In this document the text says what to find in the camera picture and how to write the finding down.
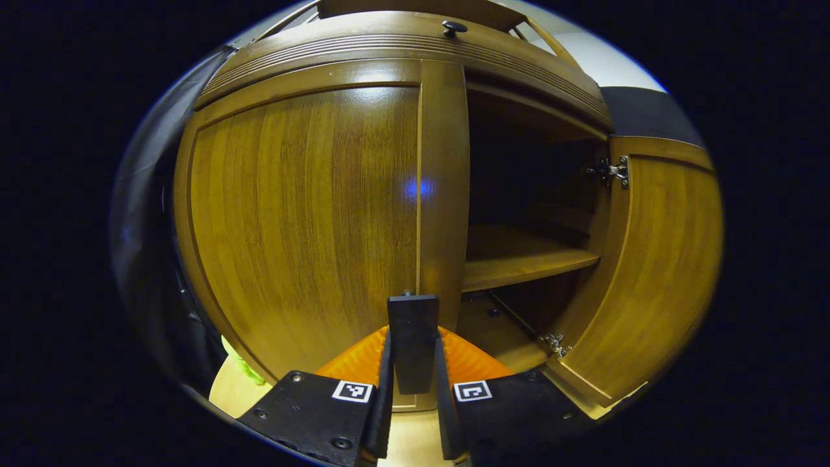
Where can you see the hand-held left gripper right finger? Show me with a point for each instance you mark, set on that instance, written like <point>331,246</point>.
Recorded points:
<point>444,421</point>

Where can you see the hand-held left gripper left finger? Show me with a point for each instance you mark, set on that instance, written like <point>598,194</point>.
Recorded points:
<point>384,415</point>

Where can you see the wooden shoe cabinet door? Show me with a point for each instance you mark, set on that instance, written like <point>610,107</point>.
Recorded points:
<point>305,214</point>
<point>655,272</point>

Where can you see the green frog plush toy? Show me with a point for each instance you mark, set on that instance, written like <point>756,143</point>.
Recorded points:
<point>240,363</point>

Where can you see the black backdrop cloth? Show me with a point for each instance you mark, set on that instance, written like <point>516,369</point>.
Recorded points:
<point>149,259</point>

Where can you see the wooden drawer with black knob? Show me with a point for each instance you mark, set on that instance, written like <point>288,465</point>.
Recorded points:
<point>389,29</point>

